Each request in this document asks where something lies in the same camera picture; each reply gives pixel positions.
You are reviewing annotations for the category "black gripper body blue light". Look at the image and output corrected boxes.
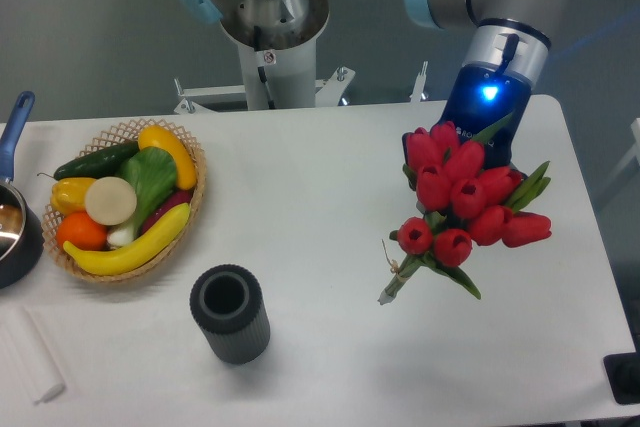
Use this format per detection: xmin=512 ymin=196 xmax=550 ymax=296
xmin=438 ymin=65 xmax=531 ymax=168

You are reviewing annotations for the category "red tulip bouquet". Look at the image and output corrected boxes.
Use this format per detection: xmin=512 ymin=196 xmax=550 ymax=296
xmin=378 ymin=116 xmax=552 ymax=305

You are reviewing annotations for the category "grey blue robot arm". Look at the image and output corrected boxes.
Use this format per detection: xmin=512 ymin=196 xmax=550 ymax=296
xmin=179 ymin=0 xmax=569 ymax=167

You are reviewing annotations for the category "white chair part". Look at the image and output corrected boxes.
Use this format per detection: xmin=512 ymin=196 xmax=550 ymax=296
xmin=592 ymin=118 xmax=639 ymax=211

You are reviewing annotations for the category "black device at edge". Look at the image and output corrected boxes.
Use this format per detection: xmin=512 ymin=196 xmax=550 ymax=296
xmin=603 ymin=352 xmax=639 ymax=405

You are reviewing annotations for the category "purple eggplant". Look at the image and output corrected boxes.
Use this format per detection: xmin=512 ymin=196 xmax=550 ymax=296
xmin=140 ymin=190 xmax=192 ymax=234

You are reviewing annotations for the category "dark grey ribbed vase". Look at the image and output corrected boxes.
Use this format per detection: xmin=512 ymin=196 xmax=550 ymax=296
xmin=189 ymin=264 xmax=271 ymax=365

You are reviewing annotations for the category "yellow squash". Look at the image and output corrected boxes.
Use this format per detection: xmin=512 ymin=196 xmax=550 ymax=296
xmin=138 ymin=125 xmax=197 ymax=190

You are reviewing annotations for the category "green bok choy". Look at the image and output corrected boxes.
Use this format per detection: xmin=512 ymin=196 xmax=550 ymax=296
xmin=107 ymin=147 xmax=177 ymax=249

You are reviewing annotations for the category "yellow banana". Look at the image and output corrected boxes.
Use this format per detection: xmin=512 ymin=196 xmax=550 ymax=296
xmin=63 ymin=203 xmax=191 ymax=277

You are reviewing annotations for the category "green cucumber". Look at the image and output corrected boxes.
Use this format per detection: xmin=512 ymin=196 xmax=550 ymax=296
xmin=39 ymin=142 xmax=139 ymax=181

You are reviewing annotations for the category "cream round onion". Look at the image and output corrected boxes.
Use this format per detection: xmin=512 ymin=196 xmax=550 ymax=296
xmin=84 ymin=177 xmax=137 ymax=226

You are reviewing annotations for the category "orange fruit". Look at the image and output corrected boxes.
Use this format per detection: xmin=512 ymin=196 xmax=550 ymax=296
xmin=56 ymin=212 xmax=107 ymax=251

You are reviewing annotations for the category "yellow bell pepper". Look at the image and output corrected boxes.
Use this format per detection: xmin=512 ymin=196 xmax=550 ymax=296
xmin=50 ymin=177 xmax=96 ymax=216

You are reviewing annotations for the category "white folded cloth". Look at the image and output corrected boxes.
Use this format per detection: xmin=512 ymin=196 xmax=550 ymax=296
xmin=1 ymin=307 xmax=66 ymax=405

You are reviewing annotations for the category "white metal base frame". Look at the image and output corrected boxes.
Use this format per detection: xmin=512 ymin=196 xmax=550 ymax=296
xmin=173 ymin=61 xmax=429 ymax=115

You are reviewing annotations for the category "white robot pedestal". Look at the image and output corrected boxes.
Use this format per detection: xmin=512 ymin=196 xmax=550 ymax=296
xmin=221 ymin=0 xmax=329 ymax=110

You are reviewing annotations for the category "blue handled saucepan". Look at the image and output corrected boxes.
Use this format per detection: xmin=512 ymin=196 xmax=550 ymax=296
xmin=1 ymin=91 xmax=43 ymax=289

